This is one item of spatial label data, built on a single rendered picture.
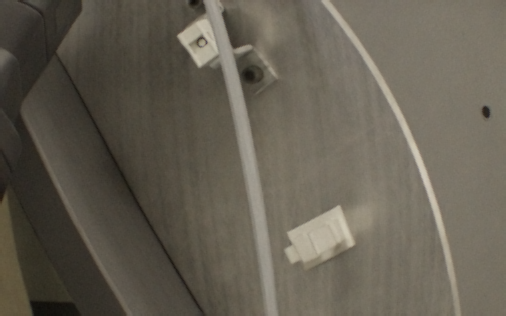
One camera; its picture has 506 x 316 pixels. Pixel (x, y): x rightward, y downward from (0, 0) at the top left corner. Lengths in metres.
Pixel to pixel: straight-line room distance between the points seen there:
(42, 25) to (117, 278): 0.12
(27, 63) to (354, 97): 0.13
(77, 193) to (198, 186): 0.05
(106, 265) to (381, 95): 0.11
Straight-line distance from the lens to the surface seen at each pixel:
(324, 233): 1.03
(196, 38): 1.03
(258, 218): 1.01
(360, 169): 1.03
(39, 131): 1.04
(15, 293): 6.03
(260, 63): 1.04
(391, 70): 1.02
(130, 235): 1.06
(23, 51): 0.96
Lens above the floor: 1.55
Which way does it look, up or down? 10 degrees down
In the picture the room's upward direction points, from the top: 6 degrees counter-clockwise
